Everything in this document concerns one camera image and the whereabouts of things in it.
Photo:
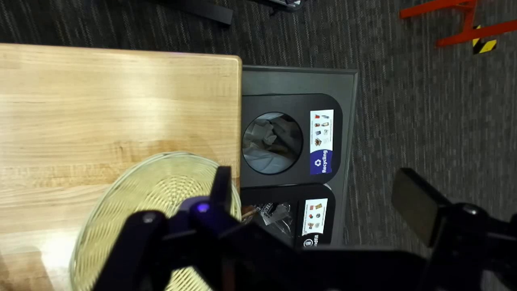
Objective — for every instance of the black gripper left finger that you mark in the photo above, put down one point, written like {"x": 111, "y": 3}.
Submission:
{"x": 153, "y": 246}

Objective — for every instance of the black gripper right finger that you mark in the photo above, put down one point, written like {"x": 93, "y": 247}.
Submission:
{"x": 466, "y": 241}

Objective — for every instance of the pale woven wicker basket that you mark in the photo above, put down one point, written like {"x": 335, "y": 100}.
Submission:
{"x": 157, "y": 183}

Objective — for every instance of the dark grey recycling bin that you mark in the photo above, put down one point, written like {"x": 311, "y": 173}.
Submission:
{"x": 298, "y": 128}

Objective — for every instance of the orange floor stand frame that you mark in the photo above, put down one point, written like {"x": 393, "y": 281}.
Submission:
{"x": 484, "y": 39}

